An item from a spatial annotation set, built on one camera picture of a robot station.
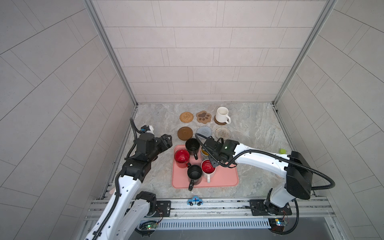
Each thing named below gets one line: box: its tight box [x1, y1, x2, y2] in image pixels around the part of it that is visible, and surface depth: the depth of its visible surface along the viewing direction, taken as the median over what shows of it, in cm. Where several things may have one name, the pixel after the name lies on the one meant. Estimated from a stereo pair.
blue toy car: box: [187, 195, 204, 206], surface depth 74 cm
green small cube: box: [279, 148, 287, 155], surface depth 92 cm
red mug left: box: [174, 148, 190, 169], surface depth 86 cm
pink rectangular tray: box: [171, 145, 239, 189], surface depth 82 cm
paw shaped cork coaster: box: [196, 110, 212, 124], surface depth 110 cm
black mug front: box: [187, 164, 203, 191], surface depth 77 cm
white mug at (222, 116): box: [215, 106, 231, 125], surface depth 103 cm
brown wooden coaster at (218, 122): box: [214, 115, 227, 125], surface depth 107 cm
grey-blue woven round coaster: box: [197, 126, 212, 138], surface depth 102 cm
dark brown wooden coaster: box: [177, 126, 193, 141], surface depth 101 cm
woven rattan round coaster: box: [179, 111, 194, 123], surface depth 110 cm
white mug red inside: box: [200, 159, 217, 183], surface depth 77 cm
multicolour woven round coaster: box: [215, 127, 231, 141], surface depth 101 cm
